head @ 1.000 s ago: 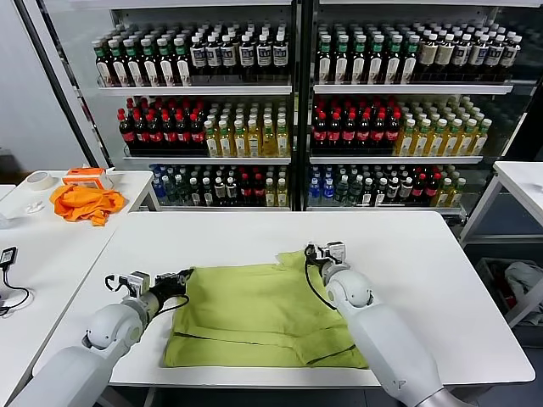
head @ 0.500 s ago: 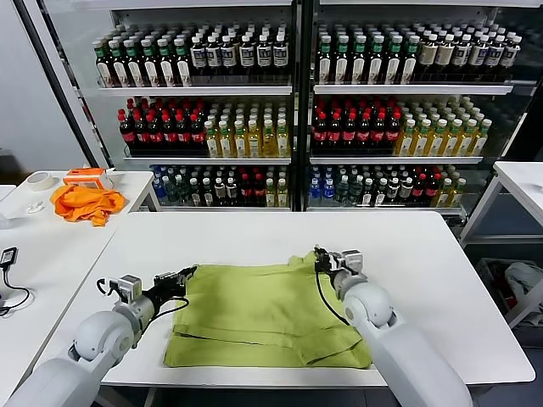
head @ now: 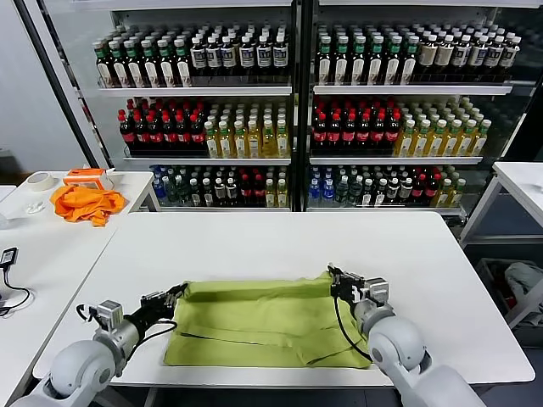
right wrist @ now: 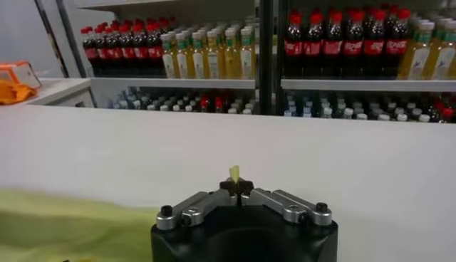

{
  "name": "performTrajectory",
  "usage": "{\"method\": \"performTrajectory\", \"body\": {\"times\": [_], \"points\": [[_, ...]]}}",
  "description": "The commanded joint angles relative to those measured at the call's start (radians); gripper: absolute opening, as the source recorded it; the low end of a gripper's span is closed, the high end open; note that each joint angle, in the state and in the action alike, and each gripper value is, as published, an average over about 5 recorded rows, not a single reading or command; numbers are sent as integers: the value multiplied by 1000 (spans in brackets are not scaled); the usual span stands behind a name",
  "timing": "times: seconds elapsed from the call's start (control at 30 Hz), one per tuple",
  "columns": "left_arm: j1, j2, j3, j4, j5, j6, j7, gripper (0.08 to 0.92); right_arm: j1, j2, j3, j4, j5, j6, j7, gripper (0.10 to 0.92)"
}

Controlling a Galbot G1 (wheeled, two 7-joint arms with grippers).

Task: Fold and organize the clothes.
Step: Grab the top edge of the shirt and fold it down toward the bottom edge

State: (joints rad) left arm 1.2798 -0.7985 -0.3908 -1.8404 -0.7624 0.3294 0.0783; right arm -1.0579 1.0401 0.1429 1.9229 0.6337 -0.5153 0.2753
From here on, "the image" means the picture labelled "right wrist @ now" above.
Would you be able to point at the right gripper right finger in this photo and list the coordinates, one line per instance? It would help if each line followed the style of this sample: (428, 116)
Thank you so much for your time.
(285, 206)

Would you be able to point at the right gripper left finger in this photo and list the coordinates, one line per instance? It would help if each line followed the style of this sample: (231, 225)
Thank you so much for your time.
(199, 206)

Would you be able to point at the lime green t-shirt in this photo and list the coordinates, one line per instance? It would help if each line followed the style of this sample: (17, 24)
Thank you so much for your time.
(71, 228)

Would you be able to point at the large white table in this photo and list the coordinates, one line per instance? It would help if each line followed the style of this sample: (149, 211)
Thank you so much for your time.
(320, 160)

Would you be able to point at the cola bottle red cap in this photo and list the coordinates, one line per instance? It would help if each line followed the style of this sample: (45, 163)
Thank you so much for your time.
(333, 47)
(373, 47)
(353, 47)
(293, 48)
(203, 102)
(90, 52)
(140, 52)
(313, 48)
(102, 52)
(155, 52)
(114, 52)
(396, 46)
(127, 52)
(218, 103)

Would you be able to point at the white metal shelf board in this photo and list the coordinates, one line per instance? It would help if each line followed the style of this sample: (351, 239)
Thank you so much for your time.
(124, 3)
(171, 83)
(356, 85)

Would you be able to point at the yellow juice bottle white cap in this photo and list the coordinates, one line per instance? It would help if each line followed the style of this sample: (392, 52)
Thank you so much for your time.
(231, 62)
(183, 64)
(198, 64)
(247, 62)
(441, 60)
(417, 60)
(213, 63)
(168, 64)

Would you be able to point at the beverage display shelving unit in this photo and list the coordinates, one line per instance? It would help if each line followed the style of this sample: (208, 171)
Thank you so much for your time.
(267, 53)

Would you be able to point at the white side table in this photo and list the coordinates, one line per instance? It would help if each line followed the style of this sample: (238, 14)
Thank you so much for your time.
(64, 89)

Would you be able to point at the crumpled orange cloth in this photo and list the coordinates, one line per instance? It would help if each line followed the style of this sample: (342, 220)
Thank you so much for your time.
(14, 94)

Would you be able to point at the black framed glass door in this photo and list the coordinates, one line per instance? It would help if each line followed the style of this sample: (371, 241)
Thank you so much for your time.
(53, 39)

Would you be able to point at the orange and white box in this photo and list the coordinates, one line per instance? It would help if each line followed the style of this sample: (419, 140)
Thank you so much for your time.
(21, 73)

